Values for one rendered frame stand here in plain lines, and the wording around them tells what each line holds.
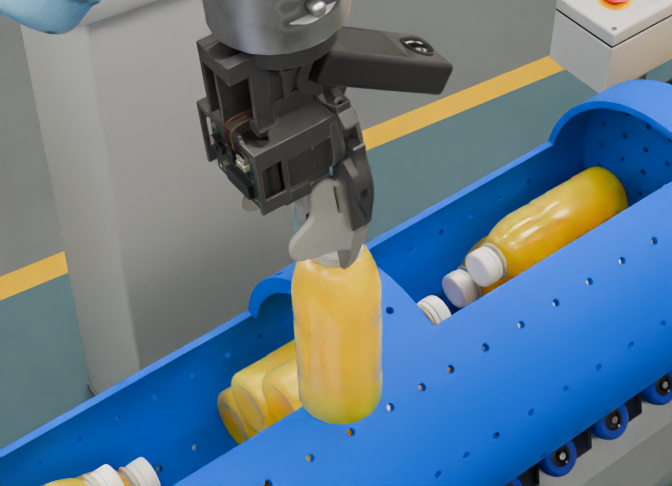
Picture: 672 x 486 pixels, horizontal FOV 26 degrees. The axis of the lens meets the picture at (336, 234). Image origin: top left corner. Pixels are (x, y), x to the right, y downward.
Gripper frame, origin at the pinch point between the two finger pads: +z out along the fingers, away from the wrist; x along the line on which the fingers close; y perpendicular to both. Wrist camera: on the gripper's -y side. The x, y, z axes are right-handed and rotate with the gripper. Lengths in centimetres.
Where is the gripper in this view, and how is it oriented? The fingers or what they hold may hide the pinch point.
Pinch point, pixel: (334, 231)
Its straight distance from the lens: 104.7
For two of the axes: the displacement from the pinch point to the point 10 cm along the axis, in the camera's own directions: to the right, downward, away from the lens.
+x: 5.7, 5.5, -6.1
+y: -8.2, 4.5, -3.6
